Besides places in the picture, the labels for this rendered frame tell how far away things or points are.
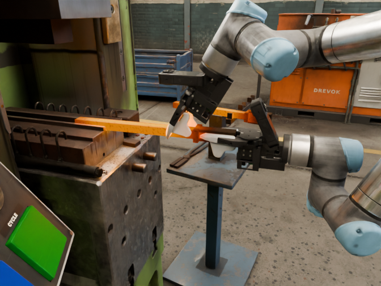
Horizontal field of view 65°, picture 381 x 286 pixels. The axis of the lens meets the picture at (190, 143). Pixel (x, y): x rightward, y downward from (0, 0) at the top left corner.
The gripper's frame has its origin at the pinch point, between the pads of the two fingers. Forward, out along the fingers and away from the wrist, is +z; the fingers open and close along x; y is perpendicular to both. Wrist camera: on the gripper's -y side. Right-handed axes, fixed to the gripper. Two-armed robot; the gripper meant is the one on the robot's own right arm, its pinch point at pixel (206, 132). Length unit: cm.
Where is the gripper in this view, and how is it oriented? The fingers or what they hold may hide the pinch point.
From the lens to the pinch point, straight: 75.1
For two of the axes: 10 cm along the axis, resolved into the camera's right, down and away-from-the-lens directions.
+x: 2.8, -3.9, 8.8
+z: -9.6, -1.0, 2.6
